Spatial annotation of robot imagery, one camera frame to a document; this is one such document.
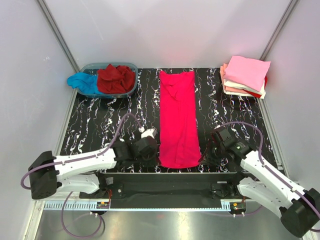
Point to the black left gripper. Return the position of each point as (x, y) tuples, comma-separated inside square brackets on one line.
[(151, 162)]

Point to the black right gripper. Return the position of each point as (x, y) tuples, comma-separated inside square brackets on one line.
[(206, 158)]

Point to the magenta t shirt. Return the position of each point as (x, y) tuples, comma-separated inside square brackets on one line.
[(179, 144)]

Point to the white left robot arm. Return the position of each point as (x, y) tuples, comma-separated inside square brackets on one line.
[(50, 174)]

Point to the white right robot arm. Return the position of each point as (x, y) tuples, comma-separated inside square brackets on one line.
[(297, 208)]

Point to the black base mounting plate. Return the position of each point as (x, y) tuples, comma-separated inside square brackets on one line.
[(165, 191)]

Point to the black marble pattern mat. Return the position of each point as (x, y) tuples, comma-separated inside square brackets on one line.
[(93, 122)]

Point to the dark red t shirt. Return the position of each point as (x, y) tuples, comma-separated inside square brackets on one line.
[(115, 80)]

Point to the folded white t shirt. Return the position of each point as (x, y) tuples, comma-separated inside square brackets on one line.
[(229, 83)]

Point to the folded red t shirt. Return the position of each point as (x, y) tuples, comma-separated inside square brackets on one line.
[(259, 94)]

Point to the cyan blue t shirt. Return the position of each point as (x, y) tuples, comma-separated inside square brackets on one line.
[(85, 83)]

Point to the folded salmon t shirt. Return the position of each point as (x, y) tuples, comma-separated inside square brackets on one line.
[(231, 90)]

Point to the folded pink t shirt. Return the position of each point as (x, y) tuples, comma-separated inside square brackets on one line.
[(247, 71)]

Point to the blue plastic basket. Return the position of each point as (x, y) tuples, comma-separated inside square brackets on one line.
[(94, 67)]

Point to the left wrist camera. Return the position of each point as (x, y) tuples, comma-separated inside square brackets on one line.
[(150, 132)]

